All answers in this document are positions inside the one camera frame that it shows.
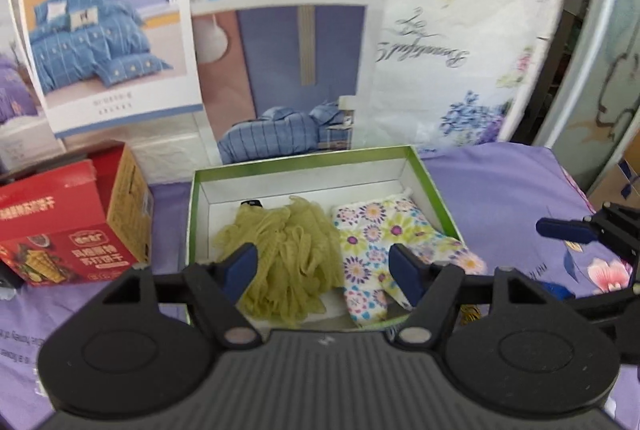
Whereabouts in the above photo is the brown cardboard box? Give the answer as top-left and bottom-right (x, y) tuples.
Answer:
(589, 145), (640, 212)

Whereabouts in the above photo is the floral white bedding package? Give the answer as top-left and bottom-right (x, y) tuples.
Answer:
(187, 0), (571, 163)

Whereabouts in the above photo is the floral oven mitt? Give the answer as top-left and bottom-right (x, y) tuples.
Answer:
(330, 187), (488, 327)

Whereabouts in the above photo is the green cardboard box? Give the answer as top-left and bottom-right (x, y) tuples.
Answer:
(185, 145), (468, 332)

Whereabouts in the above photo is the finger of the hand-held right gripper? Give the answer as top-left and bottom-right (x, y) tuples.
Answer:
(542, 281), (640, 327)
(536, 201), (640, 272)

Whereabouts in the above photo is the olive green mesh bath sponge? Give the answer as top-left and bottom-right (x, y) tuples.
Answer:
(212, 195), (346, 326)

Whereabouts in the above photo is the pale green printed panel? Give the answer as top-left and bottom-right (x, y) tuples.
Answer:
(530, 0), (640, 193)

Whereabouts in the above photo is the blue plaid bedding package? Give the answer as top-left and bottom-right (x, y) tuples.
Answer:
(14, 0), (207, 139)

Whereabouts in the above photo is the purple floral bed sheet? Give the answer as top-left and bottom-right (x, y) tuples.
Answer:
(0, 143), (640, 430)

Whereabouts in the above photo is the red snack box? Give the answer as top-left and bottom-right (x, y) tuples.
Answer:
(0, 140), (155, 289)

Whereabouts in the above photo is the purple bedding package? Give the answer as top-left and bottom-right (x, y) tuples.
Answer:
(0, 0), (68, 173)

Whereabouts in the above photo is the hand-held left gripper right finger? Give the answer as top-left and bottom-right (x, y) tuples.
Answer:
(387, 244), (553, 353)

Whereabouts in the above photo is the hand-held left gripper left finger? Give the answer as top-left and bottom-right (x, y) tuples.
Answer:
(100, 243), (264, 352)

